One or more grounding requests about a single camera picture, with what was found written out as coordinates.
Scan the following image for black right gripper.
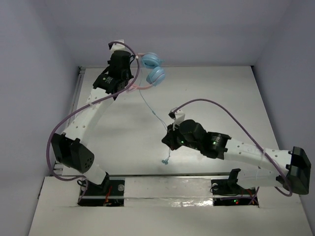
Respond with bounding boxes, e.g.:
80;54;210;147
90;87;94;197
162;120;201;150

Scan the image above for thin blue headphone cable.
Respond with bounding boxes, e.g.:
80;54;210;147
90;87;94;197
137;88;173;165

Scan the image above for pink blue cat-ear headphones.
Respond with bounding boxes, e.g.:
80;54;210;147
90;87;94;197
126;52;166;93

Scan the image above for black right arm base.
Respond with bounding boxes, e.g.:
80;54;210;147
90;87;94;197
210;168;259;207

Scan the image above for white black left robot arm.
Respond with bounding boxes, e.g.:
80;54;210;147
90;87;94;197
52;50;135;194

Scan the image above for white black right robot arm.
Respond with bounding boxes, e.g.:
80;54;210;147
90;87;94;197
161;119;311;195

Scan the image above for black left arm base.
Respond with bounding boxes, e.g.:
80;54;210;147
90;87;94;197
77;179;125;207

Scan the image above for white foam front panel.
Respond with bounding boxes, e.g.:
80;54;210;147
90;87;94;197
30;177;312;236

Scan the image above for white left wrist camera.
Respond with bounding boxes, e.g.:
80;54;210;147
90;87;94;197
108;39;125;53

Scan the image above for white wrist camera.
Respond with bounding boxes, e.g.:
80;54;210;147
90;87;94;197
108;39;125;53
168;108;186;130

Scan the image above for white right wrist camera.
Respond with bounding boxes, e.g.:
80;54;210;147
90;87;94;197
168;108;186;130

